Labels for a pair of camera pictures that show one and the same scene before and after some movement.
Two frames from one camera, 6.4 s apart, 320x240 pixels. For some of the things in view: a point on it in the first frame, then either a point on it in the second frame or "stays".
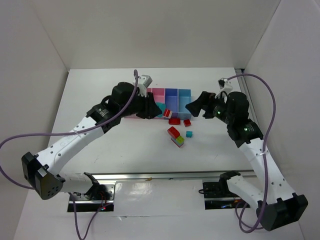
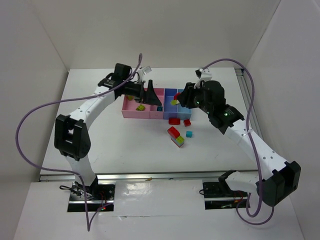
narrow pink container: x=159 y=94 stays
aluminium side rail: x=243 y=86 stays
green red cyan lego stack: x=165 y=112 → x=175 y=101
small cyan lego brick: x=189 y=134 stays
